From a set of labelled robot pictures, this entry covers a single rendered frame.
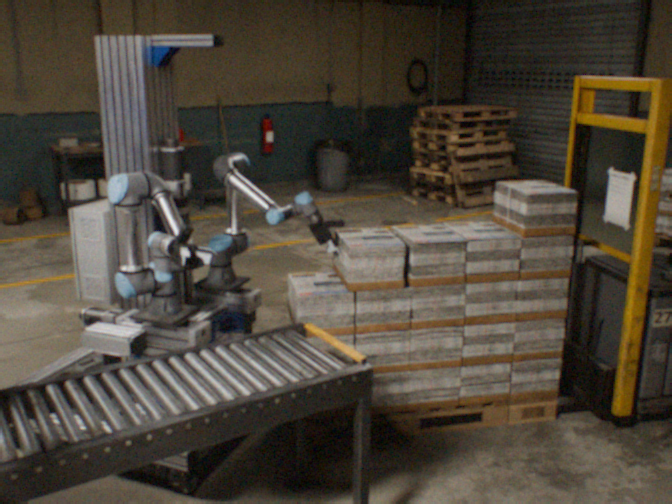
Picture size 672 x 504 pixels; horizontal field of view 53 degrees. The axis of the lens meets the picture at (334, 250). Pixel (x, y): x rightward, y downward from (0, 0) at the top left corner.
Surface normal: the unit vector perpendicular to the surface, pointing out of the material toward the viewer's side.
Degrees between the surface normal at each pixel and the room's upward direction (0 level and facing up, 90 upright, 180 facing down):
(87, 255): 90
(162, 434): 90
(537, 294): 90
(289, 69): 90
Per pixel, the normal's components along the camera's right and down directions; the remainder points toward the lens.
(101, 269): -0.37, 0.25
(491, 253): 0.20, 0.26
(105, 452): 0.54, 0.22
